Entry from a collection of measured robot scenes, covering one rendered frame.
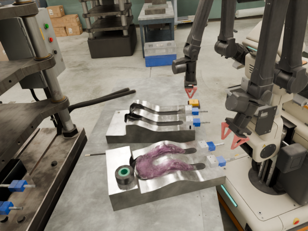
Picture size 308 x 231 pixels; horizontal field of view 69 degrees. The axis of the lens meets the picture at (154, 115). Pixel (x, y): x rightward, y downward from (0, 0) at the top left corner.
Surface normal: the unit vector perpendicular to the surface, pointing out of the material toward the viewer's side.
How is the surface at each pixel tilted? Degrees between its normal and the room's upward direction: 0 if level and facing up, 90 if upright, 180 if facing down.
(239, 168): 0
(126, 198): 90
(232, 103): 64
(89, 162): 0
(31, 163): 0
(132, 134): 90
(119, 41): 90
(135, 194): 90
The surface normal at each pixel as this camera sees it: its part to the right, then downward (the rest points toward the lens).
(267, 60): 0.26, 0.52
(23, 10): 0.64, 0.39
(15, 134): -0.07, -0.83
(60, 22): -0.07, 0.53
